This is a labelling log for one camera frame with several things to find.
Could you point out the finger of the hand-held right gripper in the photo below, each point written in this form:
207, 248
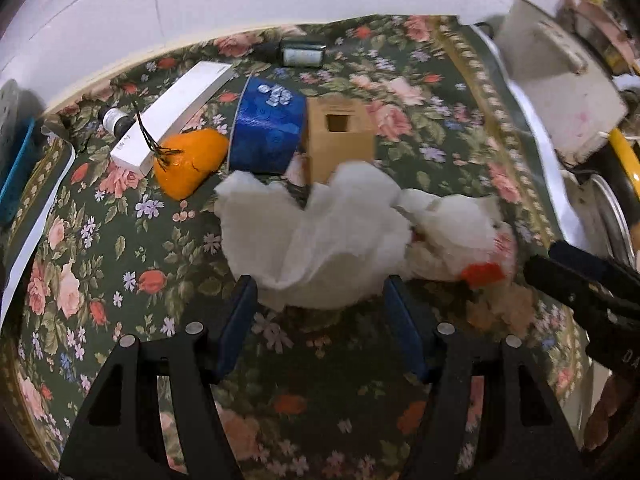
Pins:
595, 267
565, 282

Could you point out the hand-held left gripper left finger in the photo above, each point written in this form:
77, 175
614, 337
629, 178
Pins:
235, 325

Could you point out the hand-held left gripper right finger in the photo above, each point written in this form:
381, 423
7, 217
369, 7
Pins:
405, 325

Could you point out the white chicken plush toy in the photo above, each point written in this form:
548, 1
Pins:
457, 232

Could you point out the white tissue paper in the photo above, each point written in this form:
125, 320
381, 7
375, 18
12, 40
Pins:
320, 240

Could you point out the small white bottle black cap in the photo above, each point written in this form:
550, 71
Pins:
116, 121

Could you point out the green glass bottle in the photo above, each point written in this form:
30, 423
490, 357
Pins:
300, 52

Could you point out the person's right hand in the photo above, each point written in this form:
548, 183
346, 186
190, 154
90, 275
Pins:
602, 412

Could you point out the floral tablecloth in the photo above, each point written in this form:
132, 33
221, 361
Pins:
150, 270

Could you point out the black pot yellow lid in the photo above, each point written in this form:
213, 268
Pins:
625, 160

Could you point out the white cooking pot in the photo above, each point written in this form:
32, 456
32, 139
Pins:
560, 80

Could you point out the black twist tie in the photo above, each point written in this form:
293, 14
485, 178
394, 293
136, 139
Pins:
155, 145

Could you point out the brown cardboard box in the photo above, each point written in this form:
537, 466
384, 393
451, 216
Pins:
340, 135

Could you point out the blue patterned pouch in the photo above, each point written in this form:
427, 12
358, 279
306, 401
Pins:
267, 125

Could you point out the long white box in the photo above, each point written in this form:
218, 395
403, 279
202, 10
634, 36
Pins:
170, 110

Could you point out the blue plastic container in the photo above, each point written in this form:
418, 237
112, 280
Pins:
15, 175

